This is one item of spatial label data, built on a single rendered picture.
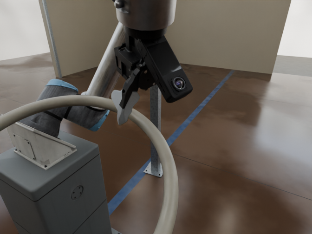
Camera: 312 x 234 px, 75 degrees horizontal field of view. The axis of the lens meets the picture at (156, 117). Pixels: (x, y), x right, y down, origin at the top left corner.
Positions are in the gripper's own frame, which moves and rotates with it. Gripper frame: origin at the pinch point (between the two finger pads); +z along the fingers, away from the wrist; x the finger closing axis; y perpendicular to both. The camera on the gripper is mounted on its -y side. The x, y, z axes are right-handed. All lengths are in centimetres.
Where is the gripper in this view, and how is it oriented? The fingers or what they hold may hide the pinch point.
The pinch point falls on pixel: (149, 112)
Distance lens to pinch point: 46.7
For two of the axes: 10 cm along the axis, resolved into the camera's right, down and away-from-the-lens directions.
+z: -0.5, 6.5, 7.6
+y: -6.1, -6.2, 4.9
